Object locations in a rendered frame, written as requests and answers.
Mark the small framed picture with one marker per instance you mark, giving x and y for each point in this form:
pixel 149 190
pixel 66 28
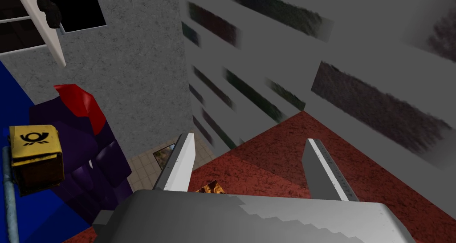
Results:
pixel 162 157

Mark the white bar with black knob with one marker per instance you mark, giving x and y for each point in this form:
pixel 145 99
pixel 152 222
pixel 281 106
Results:
pixel 42 29

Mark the orange and black patterned piece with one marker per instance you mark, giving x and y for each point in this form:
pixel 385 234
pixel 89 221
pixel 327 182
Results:
pixel 211 188

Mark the dark wall picture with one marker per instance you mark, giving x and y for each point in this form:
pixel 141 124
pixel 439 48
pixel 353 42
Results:
pixel 440 36
pixel 213 22
pixel 253 95
pixel 377 111
pixel 281 11

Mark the dark window with white frame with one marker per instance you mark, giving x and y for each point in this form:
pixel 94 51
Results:
pixel 76 8

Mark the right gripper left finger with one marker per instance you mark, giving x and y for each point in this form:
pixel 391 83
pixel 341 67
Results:
pixel 178 168

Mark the purple and red blocky shape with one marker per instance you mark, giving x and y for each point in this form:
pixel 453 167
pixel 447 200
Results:
pixel 80 143

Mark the yellow box on grey pole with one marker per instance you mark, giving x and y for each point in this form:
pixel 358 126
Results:
pixel 34 154

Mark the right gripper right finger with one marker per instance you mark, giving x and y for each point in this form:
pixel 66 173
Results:
pixel 319 179

